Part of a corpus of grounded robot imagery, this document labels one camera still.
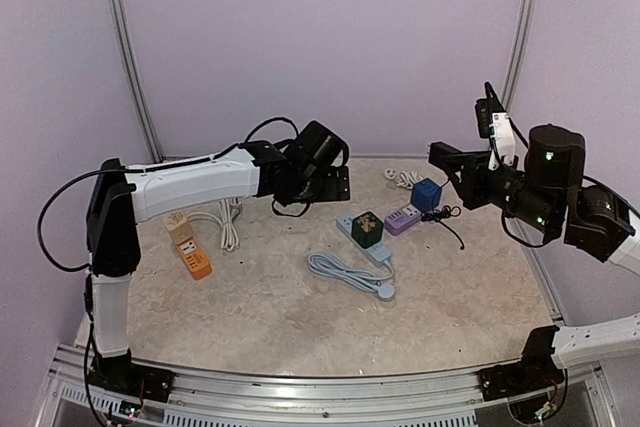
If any orange power strip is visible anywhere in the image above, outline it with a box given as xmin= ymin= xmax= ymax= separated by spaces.
xmin=175 ymin=237 xmax=213 ymax=280

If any black power adapter with cable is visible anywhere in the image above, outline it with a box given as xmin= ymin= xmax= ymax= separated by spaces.
xmin=421 ymin=205 xmax=465 ymax=251

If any dark green cube socket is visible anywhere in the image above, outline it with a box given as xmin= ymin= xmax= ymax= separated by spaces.
xmin=351 ymin=211 xmax=384 ymax=249

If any blue cube socket adapter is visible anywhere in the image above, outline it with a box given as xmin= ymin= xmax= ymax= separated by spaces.
xmin=410 ymin=178 xmax=442 ymax=213

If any beige cube socket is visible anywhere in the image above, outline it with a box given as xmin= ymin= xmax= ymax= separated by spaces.
xmin=162 ymin=211 xmax=194 ymax=245

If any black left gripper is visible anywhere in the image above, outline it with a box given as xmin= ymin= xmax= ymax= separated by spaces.
xmin=282 ymin=165 xmax=352 ymax=205

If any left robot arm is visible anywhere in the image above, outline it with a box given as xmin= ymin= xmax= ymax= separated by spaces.
xmin=66 ymin=121 xmax=350 ymax=392

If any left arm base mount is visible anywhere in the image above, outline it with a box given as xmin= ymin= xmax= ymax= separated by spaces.
xmin=88 ymin=351 xmax=175 ymax=403

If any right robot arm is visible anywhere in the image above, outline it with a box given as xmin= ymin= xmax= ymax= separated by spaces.
xmin=429 ymin=124 xmax=639 ymax=391

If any purple power strip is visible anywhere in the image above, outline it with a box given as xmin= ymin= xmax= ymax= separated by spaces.
xmin=384 ymin=204 xmax=422 ymax=236

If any left aluminium corner post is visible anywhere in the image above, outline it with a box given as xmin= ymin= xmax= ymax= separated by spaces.
xmin=108 ymin=0 xmax=164 ymax=162

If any aluminium front frame rail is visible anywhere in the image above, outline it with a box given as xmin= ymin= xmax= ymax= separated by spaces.
xmin=34 ymin=344 xmax=616 ymax=427

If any aluminium corner post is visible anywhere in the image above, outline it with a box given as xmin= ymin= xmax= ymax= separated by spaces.
xmin=108 ymin=0 xmax=164 ymax=162
xmin=502 ymin=0 xmax=536 ymax=112

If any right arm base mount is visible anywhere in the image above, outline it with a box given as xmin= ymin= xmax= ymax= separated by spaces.
xmin=477 ymin=325 xmax=566 ymax=401

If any right aluminium corner post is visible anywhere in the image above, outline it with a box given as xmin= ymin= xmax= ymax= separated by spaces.
xmin=502 ymin=0 xmax=536 ymax=112

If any light blue power strip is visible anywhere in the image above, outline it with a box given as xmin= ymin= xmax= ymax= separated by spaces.
xmin=335 ymin=211 xmax=392 ymax=268

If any light blue cable with plug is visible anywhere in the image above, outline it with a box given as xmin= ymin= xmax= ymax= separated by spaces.
xmin=306 ymin=251 xmax=397 ymax=302

